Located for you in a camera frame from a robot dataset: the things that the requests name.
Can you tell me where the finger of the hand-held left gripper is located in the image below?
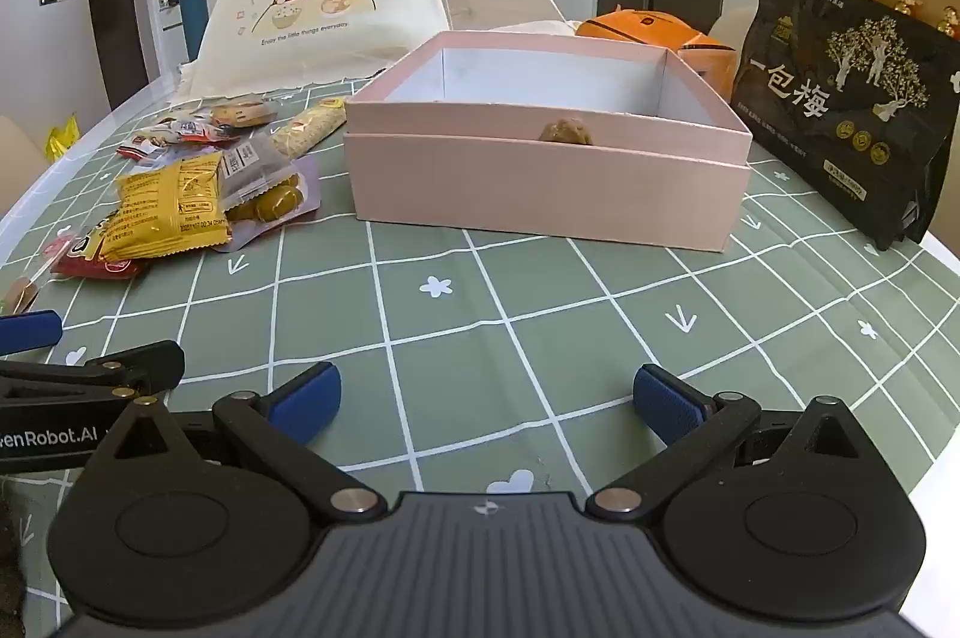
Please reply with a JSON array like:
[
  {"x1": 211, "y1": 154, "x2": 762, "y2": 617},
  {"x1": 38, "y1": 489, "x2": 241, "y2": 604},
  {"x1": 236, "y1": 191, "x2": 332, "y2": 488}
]
[
  {"x1": 0, "y1": 340, "x2": 186, "y2": 404},
  {"x1": 0, "y1": 310, "x2": 64, "y2": 356}
]

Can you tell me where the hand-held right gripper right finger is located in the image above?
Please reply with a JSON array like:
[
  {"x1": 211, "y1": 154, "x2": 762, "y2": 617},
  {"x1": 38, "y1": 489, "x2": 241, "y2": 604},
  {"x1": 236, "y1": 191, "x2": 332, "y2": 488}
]
[{"x1": 585, "y1": 364, "x2": 878, "y2": 520}]

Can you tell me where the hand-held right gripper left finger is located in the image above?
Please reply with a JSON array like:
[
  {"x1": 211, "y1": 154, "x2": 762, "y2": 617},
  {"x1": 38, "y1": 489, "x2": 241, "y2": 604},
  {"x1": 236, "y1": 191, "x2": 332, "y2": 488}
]
[{"x1": 94, "y1": 362, "x2": 380, "y2": 520}]

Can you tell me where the clear packet of blue cubes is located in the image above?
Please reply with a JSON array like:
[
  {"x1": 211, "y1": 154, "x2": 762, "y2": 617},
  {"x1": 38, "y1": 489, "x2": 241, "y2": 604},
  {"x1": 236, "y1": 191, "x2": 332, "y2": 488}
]
[{"x1": 116, "y1": 115, "x2": 241, "y2": 163}]

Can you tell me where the grey foil snack packet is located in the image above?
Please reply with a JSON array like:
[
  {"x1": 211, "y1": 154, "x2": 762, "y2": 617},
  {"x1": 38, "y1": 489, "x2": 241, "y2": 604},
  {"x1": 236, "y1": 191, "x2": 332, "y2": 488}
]
[{"x1": 221, "y1": 131, "x2": 301, "y2": 200}]

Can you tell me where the pink cardboard box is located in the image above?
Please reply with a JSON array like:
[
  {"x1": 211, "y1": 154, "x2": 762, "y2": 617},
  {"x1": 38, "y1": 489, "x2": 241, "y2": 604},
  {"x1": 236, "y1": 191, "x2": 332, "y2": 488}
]
[{"x1": 343, "y1": 30, "x2": 753, "y2": 253}]

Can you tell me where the beige oat bar packet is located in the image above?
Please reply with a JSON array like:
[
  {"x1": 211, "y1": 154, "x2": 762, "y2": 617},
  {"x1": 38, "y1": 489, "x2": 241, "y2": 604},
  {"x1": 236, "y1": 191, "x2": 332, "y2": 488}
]
[{"x1": 268, "y1": 98, "x2": 347, "y2": 159}]

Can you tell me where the pink candy packet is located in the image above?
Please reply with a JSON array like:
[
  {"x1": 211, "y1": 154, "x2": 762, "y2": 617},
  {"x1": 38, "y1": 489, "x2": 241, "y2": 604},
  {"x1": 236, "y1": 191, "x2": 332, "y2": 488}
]
[{"x1": 30, "y1": 233, "x2": 76, "y2": 271}]

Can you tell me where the red snack pouch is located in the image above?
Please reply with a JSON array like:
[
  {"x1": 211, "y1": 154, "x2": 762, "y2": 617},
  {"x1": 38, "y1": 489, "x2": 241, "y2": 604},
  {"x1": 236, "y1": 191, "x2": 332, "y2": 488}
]
[{"x1": 52, "y1": 221, "x2": 147, "y2": 279}]

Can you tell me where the green checked tablecloth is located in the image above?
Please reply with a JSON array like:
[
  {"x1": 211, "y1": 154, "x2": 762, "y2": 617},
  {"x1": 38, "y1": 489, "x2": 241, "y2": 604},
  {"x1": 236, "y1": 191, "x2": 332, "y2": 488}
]
[{"x1": 0, "y1": 75, "x2": 960, "y2": 519}]

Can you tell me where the yellow snack packet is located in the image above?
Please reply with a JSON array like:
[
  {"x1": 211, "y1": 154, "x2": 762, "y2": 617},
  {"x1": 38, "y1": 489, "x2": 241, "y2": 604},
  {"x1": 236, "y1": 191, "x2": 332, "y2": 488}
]
[{"x1": 100, "y1": 150, "x2": 232, "y2": 262}]

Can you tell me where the yellow plastic bag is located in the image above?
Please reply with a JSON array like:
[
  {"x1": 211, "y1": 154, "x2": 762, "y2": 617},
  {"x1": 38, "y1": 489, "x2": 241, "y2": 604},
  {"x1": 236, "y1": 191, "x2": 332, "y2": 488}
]
[{"x1": 46, "y1": 114, "x2": 80, "y2": 163}]

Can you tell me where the brown round snack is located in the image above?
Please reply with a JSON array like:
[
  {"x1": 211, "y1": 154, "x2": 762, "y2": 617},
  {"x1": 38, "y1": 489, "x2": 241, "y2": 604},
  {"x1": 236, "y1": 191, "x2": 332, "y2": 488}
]
[{"x1": 538, "y1": 116, "x2": 593, "y2": 145}]

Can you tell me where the black plum snack bag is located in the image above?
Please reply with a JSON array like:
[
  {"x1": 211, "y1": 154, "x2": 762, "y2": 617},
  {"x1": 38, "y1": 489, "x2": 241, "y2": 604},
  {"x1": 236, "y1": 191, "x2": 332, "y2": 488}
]
[{"x1": 731, "y1": 0, "x2": 960, "y2": 253}]

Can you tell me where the bread snack packet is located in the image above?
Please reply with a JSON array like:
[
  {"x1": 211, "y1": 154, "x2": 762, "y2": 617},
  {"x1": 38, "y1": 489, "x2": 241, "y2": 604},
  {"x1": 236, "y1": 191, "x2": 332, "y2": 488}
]
[{"x1": 210, "y1": 94, "x2": 277, "y2": 129}]

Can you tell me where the blue thermos bottle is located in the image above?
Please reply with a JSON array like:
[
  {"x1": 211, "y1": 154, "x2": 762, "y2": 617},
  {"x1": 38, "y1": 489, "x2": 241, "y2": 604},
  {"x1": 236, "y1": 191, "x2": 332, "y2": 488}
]
[{"x1": 178, "y1": 0, "x2": 207, "y2": 61}]

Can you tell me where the cream tote bag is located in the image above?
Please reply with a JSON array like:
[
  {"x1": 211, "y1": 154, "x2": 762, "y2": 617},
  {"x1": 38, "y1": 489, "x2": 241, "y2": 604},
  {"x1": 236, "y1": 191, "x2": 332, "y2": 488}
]
[{"x1": 180, "y1": 0, "x2": 567, "y2": 99}]

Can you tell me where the orange gift box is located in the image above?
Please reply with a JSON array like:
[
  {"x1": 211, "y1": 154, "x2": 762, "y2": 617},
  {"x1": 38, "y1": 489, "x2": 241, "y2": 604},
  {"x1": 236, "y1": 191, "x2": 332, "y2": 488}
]
[{"x1": 576, "y1": 5, "x2": 740, "y2": 103}]

